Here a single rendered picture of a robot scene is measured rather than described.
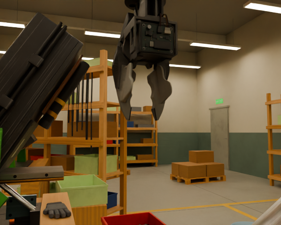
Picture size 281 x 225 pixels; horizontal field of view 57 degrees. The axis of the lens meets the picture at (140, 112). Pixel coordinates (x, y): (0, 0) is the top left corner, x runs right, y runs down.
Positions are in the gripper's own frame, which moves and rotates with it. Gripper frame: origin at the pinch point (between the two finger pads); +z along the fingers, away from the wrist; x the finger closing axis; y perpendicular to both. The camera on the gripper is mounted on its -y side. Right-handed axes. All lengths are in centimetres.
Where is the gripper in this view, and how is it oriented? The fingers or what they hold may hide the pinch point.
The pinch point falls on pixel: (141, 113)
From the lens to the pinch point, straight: 44.9
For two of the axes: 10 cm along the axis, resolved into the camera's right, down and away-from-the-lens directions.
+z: 0.0, 10.0, -0.7
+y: 3.2, -0.7, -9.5
